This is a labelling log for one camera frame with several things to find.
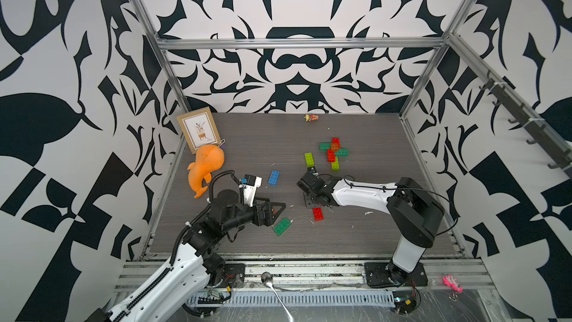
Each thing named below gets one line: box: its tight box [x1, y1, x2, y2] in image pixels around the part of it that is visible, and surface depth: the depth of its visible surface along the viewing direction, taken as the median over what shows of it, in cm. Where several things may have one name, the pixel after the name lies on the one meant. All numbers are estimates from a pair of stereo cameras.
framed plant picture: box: [176, 107, 222, 155], surface depth 104 cm
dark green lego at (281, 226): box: [272, 217, 292, 237], surface depth 85 cm
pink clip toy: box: [441, 274, 465, 293], surface depth 74 cm
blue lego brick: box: [268, 169, 281, 187], surface depth 98 cm
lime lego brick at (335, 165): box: [331, 155, 340, 172], surface depth 101 cm
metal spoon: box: [260, 271, 295, 322], surface depth 76 cm
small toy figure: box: [303, 113, 320, 122], surface depth 119 cm
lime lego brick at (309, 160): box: [304, 152, 316, 168], surface depth 104 cm
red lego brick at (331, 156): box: [327, 149, 336, 163], surface depth 104 cm
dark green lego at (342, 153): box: [335, 148, 350, 158], surface depth 104 cm
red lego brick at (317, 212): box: [312, 206, 324, 222], surface depth 89 cm
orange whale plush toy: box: [187, 143, 225, 200], surface depth 97 cm
